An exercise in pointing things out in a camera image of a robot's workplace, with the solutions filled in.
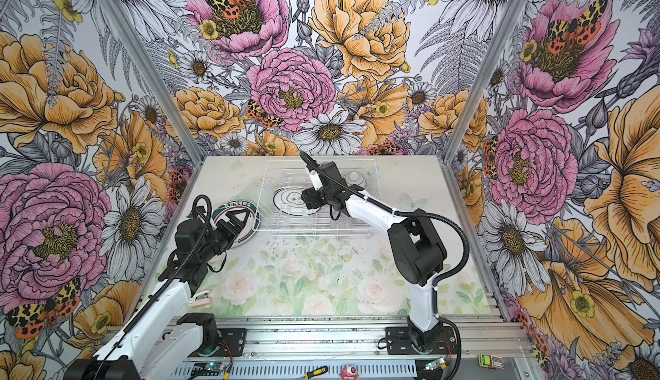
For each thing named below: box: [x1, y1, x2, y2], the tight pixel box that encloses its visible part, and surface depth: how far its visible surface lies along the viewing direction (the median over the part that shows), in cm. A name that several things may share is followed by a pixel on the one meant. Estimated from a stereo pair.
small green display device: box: [477, 353, 505, 370], surface depth 71 cm
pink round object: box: [339, 365, 360, 380], surface depth 67 cm
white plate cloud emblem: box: [272, 186, 321, 216], surface depth 99 cm
